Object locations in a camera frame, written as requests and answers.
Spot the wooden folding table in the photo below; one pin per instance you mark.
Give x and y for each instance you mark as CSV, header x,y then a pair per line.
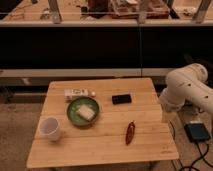
x,y
104,142

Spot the white plastic cup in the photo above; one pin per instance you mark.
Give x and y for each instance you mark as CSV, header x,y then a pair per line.
x,y
50,129

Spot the white labelled box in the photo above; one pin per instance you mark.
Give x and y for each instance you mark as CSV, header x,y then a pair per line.
x,y
72,93

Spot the green ceramic bowl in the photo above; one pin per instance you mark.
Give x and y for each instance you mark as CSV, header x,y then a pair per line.
x,y
74,105

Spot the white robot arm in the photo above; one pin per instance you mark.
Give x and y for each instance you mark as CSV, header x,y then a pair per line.
x,y
187,84

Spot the small black box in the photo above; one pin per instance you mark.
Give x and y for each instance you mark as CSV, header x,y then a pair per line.
x,y
121,99

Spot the white sponge block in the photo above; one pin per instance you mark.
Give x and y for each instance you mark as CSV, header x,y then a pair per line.
x,y
86,112

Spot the red chili pepper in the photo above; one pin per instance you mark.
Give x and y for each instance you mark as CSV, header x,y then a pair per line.
x,y
130,133

